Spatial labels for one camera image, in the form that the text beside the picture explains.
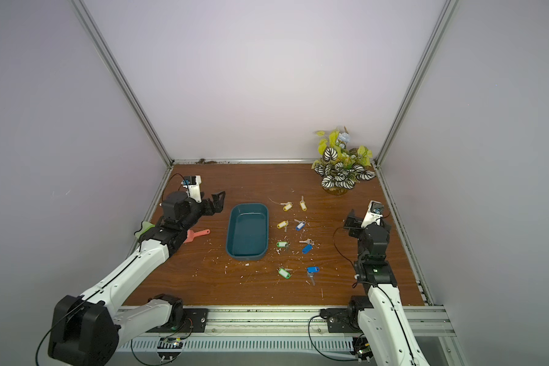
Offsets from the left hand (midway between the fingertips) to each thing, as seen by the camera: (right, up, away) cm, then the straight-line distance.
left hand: (218, 191), depth 81 cm
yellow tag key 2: (+33, -8, +22) cm, 41 cm away
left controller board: (-13, -51, -9) cm, 53 cm away
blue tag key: (+32, -16, +16) cm, 39 cm away
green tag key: (+23, -22, +10) cm, 34 cm away
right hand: (+54, -6, -5) cm, 54 cm away
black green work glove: (-37, -16, +16) cm, 44 cm away
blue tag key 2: (+34, -23, +10) cm, 42 cm away
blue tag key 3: (+34, -30, +2) cm, 46 cm away
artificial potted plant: (+47, +9, +6) cm, 48 cm away
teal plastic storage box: (+9, -19, +12) cm, 24 cm away
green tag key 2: (+24, -31, +2) cm, 39 cm away
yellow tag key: (+26, -8, +22) cm, 35 cm away
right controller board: (+49, -49, -10) cm, 70 cm away
